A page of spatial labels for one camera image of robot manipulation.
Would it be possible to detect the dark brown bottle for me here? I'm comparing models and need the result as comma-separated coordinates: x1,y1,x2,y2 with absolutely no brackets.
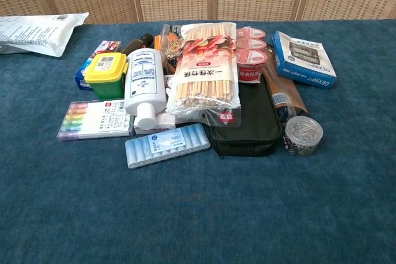
121,33,155,56

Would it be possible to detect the pastel highlighter pen set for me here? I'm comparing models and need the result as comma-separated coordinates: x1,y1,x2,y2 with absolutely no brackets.
56,99,135,141

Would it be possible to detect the small white and red box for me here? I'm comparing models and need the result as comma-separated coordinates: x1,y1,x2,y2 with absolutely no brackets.
133,112,176,135

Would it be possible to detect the light blue battery pack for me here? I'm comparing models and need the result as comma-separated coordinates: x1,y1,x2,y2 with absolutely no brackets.
124,123,212,170

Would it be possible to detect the orange snack packet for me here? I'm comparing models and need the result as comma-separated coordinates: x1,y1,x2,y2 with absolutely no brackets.
153,23,186,75

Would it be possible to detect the white printed plastic bag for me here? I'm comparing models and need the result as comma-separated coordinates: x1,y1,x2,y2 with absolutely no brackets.
0,12,90,58

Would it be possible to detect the blue and white Dexin box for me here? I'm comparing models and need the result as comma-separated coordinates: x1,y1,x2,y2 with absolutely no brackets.
272,30,338,90

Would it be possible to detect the red and white cup pack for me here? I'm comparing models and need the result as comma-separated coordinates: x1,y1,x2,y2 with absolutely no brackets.
236,26,269,84

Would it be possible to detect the clear plastic tub of clips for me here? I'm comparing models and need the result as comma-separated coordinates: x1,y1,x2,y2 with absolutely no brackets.
282,115,324,158

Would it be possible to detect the black zipper pouch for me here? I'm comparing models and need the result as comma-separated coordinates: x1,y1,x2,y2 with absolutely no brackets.
209,74,283,158

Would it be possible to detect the blue table cloth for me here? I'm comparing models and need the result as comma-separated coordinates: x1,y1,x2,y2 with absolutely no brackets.
0,18,396,264

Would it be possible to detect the brown wrapped long package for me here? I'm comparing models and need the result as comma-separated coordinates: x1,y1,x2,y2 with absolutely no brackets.
262,45,309,125

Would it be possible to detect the bamboo chopsticks pack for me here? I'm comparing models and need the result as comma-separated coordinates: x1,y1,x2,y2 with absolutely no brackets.
166,22,242,128

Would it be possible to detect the white plastic bottle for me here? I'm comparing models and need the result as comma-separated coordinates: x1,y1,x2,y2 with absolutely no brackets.
124,48,168,130

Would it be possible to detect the yellow green lidded container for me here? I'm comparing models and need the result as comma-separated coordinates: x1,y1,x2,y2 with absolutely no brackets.
84,52,129,101

